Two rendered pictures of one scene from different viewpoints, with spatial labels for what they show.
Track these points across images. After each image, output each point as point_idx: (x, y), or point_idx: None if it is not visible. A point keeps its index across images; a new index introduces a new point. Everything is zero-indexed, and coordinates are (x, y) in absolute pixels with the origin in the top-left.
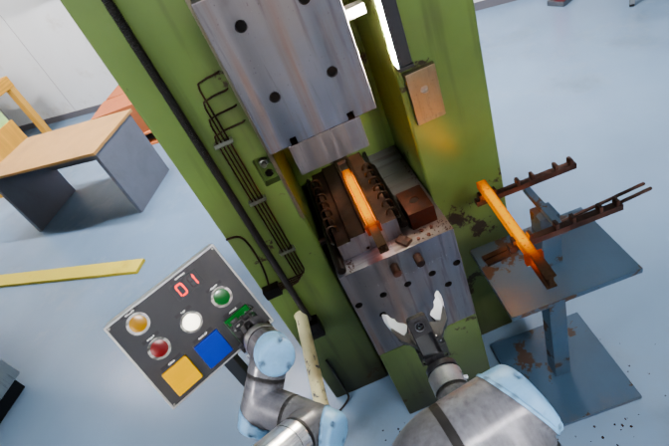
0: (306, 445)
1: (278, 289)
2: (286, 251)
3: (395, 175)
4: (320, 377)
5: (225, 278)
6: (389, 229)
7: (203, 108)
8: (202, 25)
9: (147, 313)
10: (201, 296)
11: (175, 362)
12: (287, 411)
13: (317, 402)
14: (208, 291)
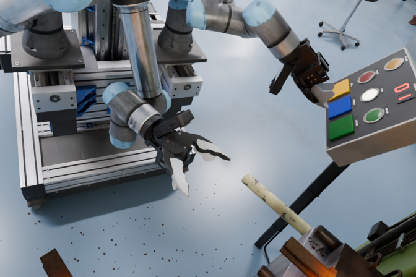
0: None
1: (373, 233)
2: (401, 238)
3: None
4: (274, 205)
5: (388, 120)
6: None
7: None
8: None
9: (397, 68)
10: (385, 102)
11: (349, 86)
12: (225, 4)
13: (212, 14)
14: (385, 107)
